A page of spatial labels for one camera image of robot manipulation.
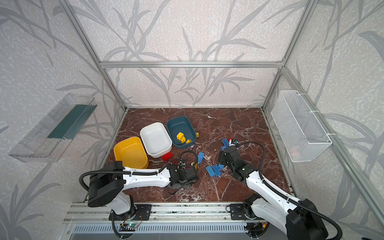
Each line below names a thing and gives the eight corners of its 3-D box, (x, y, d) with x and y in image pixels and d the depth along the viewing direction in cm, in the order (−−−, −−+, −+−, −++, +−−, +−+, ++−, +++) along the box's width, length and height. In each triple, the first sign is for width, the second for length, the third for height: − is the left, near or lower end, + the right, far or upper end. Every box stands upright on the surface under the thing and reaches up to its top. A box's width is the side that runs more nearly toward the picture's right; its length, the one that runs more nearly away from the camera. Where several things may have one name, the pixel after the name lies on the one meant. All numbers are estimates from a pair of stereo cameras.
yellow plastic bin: (124, 181, 86) (120, 177, 81) (116, 151, 99) (111, 145, 93) (152, 166, 92) (149, 162, 87) (140, 139, 104) (137, 134, 99)
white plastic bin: (152, 162, 93) (150, 158, 88) (141, 135, 106) (138, 130, 101) (177, 149, 99) (175, 145, 94) (162, 125, 112) (161, 120, 107)
